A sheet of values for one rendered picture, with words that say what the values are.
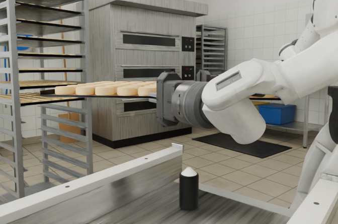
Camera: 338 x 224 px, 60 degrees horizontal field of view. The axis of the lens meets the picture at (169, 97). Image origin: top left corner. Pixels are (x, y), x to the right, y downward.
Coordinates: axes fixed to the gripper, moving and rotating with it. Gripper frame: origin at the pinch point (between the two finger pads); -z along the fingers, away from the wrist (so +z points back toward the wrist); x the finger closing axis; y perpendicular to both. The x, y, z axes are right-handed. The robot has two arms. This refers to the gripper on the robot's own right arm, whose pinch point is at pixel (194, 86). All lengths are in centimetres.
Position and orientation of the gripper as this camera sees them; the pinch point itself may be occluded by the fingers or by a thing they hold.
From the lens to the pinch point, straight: 109.3
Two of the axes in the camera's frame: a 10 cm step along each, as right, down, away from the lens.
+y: 5.9, 0.9, -8.0
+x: 0.0, -9.9, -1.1
